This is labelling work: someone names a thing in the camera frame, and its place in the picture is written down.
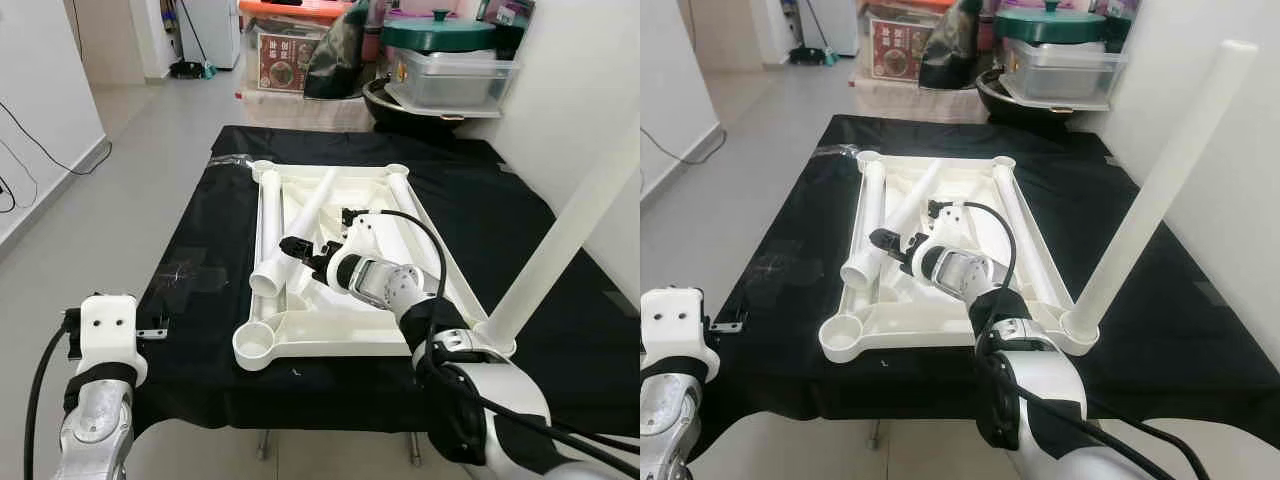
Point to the white plastic children table top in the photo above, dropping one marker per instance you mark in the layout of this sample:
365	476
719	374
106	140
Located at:
950	320
350	325

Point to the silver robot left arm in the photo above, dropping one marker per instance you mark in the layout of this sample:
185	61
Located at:
670	420
95	430

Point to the clear tape cross patch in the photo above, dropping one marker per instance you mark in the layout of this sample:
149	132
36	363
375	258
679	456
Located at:
185	275
780	265

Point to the clear tape strip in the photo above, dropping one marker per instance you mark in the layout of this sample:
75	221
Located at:
230	160
838	150

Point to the black tablecloth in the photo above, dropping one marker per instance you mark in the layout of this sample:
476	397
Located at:
200	200
1200	350

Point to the black wok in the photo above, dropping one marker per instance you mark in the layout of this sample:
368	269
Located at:
385	115
1000	105

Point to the red printed carton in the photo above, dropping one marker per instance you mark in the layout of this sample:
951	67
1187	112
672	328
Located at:
902	50
288	62

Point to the mop with green head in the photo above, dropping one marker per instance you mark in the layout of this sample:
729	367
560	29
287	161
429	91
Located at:
810	55
190	70

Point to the white cabinet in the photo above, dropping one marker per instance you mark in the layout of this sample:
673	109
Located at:
835	25
215	35

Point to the clear plastic storage box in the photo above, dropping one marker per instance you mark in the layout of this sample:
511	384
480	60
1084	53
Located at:
455	80
1065	72

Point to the orange lidded storage bin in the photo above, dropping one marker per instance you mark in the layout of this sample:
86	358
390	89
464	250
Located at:
900	5
290	8

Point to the green pot lid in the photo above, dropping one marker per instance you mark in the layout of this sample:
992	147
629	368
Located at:
440	35
1050	25

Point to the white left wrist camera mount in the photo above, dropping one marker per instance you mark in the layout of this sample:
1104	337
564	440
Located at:
108	330
680	320

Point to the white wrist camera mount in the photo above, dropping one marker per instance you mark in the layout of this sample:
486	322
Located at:
108	330
680	320
952	228
362	235

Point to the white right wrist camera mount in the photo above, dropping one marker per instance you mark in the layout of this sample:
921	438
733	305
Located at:
952	228
362	235

